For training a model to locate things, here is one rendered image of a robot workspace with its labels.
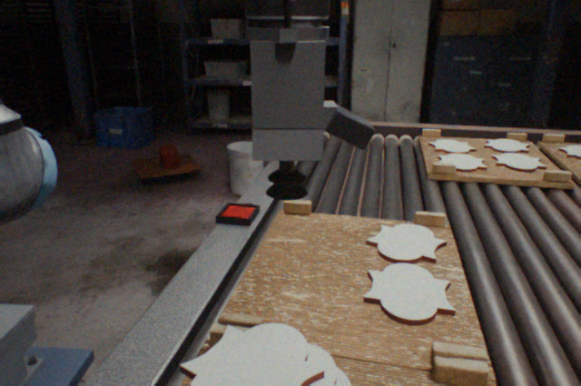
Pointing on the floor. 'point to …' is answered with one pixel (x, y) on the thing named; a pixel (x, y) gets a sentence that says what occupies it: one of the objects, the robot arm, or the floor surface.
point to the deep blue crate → (124, 127)
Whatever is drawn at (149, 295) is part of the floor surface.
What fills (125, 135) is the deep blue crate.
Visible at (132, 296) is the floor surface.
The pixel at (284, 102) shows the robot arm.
